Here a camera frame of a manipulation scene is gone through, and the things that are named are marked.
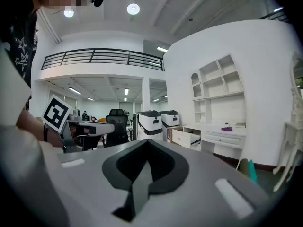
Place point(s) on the large white drawer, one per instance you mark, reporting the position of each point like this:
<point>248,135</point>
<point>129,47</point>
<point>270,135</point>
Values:
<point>181,138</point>

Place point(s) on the round ceiling lamp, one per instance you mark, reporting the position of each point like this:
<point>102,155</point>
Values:
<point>68,12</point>
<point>133,8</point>

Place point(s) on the black mezzanine railing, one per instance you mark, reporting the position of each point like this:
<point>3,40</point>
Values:
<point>101,57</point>

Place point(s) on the black office chair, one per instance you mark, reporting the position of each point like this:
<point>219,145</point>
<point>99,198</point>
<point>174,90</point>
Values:
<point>117,126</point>

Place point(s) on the purple cloth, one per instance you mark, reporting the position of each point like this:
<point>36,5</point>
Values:
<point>226,128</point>

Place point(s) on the white machine with black trim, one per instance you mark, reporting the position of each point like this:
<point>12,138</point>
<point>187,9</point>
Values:
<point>149,124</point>
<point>169,120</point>

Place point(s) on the white wide shallow drawer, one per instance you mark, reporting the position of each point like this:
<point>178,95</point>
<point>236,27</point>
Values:
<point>223,139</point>

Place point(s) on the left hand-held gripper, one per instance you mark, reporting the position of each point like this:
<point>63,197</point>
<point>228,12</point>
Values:
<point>56,112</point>

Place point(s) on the black star print shirt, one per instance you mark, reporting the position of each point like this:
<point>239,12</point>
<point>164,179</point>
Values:
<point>21,44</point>

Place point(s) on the white hutch shelf unit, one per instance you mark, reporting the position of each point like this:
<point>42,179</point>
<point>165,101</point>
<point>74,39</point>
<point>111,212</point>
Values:
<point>227,107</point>

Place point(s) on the teal and tan box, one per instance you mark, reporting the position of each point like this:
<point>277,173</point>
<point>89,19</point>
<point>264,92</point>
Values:
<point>252,171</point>

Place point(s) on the person's left forearm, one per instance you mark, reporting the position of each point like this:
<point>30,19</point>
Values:
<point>30,126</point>

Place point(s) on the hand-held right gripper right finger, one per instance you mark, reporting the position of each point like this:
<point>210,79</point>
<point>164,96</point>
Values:
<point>201,174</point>

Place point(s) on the white ornate vanity mirror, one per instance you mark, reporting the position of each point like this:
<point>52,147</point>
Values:
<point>297,107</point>

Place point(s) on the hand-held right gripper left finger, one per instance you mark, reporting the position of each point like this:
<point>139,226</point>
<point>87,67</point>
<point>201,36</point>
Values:
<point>94,185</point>

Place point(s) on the white desk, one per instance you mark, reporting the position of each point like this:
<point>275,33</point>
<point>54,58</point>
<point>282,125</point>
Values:
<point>222,150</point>

